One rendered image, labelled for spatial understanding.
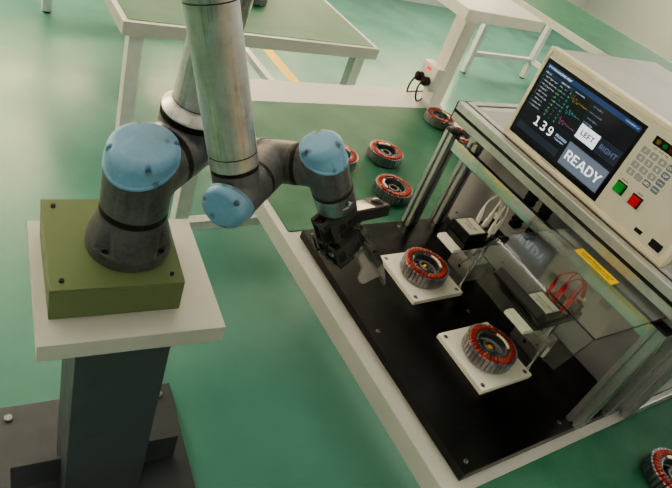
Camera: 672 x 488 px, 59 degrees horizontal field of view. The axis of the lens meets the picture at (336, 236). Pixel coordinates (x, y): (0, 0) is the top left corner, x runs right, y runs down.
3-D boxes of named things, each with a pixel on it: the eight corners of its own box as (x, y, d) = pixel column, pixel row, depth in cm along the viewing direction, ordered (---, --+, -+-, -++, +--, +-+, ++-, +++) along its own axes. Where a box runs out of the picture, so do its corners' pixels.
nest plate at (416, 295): (412, 305, 130) (414, 301, 129) (377, 259, 139) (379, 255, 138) (461, 295, 138) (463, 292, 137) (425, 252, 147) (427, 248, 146)
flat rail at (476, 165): (648, 343, 104) (658, 332, 102) (445, 145, 141) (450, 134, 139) (651, 342, 104) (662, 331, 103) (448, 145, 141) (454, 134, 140)
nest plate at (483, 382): (479, 395, 115) (482, 391, 115) (436, 337, 124) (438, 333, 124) (529, 378, 124) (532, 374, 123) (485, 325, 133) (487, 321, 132)
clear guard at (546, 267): (551, 370, 91) (573, 345, 88) (460, 264, 105) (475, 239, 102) (662, 333, 109) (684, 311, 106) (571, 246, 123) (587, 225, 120)
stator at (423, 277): (416, 294, 131) (422, 282, 129) (390, 259, 138) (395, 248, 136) (452, 287, 137) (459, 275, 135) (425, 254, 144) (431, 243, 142)
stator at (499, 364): (481, 380, 117) (490, 368, 115) (450, 337, 124) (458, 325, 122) (520, 370, 123) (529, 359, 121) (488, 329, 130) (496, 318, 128)
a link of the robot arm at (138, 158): (81, 202, 99) (87, 136, 90) (133, 167, 109) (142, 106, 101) (142, 237, 98) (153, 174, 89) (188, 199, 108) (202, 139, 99)
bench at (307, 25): (105, 196, 243) (123, 20, 200) (33, 6, 354) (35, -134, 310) (328, 185, 304) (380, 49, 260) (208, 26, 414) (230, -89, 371)
